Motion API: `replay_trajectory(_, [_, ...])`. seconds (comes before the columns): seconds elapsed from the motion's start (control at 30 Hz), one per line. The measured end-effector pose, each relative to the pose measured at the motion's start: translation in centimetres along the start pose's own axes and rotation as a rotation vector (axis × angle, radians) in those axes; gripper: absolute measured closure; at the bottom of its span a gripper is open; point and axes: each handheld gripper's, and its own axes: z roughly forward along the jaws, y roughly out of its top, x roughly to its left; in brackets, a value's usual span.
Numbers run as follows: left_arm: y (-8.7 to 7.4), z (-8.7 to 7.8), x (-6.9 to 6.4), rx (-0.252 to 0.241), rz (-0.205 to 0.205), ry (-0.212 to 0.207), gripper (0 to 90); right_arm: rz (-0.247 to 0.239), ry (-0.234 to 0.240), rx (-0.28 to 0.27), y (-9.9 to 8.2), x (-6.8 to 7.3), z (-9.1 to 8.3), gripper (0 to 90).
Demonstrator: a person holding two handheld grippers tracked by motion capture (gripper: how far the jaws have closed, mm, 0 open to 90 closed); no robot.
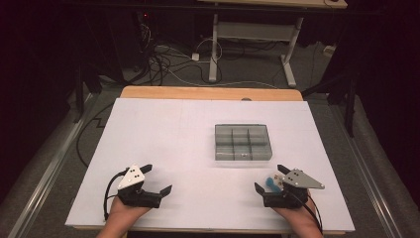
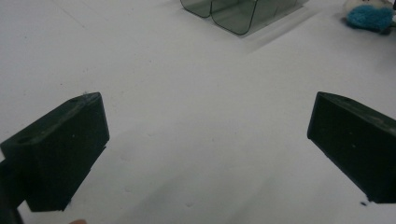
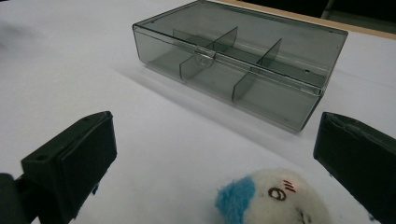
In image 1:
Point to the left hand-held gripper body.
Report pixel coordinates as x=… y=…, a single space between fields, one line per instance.
x=135 y=195

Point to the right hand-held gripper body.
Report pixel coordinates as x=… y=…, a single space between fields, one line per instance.
x=290 y=196

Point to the small blue and white trinket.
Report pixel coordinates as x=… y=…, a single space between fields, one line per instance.
x=272 y=184

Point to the clear plastic compartment box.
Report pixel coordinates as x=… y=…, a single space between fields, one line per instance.
x=242 y=142

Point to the person's right hand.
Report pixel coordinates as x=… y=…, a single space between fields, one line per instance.
x=297 y=216

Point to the person's left hand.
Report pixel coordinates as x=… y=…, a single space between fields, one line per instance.
x=125 y=214

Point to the white table cover sheet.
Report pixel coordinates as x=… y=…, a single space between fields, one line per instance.
x=165 y=132

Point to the black metal stand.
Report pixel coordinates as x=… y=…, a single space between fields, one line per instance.
x=350 y=112
x=79 y=99

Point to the light wooden table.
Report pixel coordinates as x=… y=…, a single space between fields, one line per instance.
x=211 y=93

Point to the white power adapter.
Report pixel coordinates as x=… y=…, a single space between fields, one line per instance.
x=195 y=57

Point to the white power strip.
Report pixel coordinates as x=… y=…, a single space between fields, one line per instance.
x=329 y=50

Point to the white-legged desk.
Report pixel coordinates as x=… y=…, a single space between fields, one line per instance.
x=214 y=49

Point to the black device with red light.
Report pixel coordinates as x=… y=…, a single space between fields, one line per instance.
x=145 y=15

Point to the metal floor rail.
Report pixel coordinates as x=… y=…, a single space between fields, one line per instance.
x=43 y=181
x=373 y=185

